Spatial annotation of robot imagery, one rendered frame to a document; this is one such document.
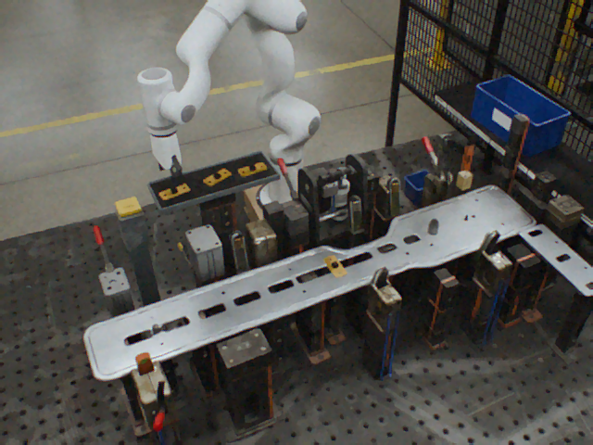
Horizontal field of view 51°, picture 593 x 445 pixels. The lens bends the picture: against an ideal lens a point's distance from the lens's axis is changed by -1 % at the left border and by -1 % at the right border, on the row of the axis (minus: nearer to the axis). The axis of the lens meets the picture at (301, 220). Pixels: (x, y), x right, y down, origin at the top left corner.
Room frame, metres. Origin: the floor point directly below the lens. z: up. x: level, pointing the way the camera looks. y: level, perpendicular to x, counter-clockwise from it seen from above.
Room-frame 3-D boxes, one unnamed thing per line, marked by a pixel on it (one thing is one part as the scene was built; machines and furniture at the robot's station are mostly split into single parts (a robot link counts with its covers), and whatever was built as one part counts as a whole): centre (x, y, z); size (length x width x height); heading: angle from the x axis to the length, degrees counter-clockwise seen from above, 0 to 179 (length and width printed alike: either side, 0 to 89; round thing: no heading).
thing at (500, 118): (1.93, -0.77, 1.10); 0.30 x 0.17 x 0.13; 30
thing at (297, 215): (1.43, 0.02, 0.89); 0.13 x 0.11 x 0.38; 26
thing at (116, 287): (1.16, 0.51, 0.88); 0.11 x 0.10 x 0.36; 26
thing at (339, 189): (1.50, -0.10, 0.94); 0.18 x 0.13 x 0.49; 116
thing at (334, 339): (1.28, -0.09, 0.84); 0.13 x 0.05 x 0.29; 26
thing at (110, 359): (1.25, -0.08, 1.00); 1.38 x 0.22 x 0.02; 116
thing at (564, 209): (1.48, -0.82, 0.88); 0.08 x 0.08 x 0.36; 26
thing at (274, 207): (1.42, 0.08, 0.90); 0.05 x 0.05 x 0.40; 26
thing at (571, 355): (1.20, -0.82, 0.84); 0.11 x 0.06 x 0.29; 26
